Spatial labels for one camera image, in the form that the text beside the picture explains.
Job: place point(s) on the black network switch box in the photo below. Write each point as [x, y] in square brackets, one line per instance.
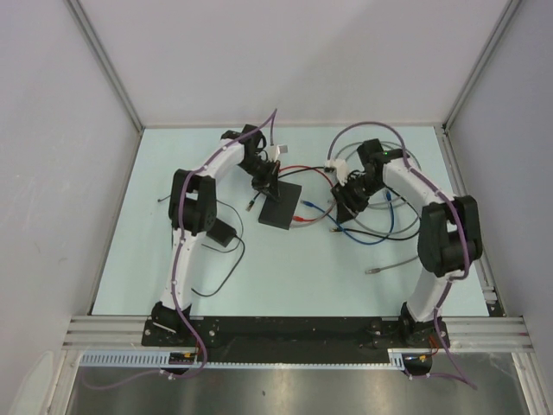
[279, 214]

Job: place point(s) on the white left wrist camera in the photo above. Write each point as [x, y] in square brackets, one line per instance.
[274, 152]

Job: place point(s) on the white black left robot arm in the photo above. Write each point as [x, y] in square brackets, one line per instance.
[192, 212]

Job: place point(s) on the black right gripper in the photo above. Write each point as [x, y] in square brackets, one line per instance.
[344, 197]

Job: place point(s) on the aluminium front frame rail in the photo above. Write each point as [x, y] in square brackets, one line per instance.
[466, 334]

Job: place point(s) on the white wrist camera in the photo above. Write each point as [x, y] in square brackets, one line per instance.
[340, 168]
[274, 152]

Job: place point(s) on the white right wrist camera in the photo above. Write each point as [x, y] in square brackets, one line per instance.
[340, 168]

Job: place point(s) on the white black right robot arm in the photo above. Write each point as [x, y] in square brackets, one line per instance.
[449, 238]

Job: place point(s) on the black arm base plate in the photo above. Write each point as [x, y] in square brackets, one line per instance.
[305, 336]

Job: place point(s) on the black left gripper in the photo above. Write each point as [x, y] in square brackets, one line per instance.
[269, 181]

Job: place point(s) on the black power adapter brick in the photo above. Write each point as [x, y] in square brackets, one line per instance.
[222, 233]

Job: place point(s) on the grey slotted cable duct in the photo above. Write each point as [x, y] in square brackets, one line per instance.
[382, 360]

